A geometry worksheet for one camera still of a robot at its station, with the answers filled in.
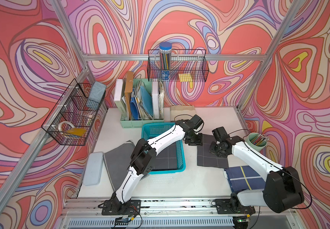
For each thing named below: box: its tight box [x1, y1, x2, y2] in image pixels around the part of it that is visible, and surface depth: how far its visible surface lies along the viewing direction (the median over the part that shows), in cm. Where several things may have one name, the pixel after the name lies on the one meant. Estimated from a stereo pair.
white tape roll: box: [58, 121, 76, 133], surface depth 72 cm
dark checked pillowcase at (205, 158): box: [196, 134, 229, 168], surface depth 90 cm
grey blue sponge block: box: [86, 80, 107, 110], surface depth 82 cm
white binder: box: [152, 81, 160, 120], surface depth 98 cm
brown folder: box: [124, 71, 134, 120], surface depth 91 cm
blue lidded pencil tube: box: [159, 41, 173, 82], surface depth 77 cm
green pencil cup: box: [245, 132, 268, 152], surface depth 83 cm
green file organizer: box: [115, 78, 165, 129], surface depth 98 cm
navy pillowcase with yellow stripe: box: [224, 165, 266, 194], surface depth 84 cm
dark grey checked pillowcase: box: [152, 142, 178, 171], surface depth 90 cm
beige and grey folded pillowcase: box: [170, 104, 196, 122], surface depth 118 cm
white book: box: [113, 78, 127, 115], surface depth 90 cm
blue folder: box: [140, 85, 154, 118], surface depth 98 cm
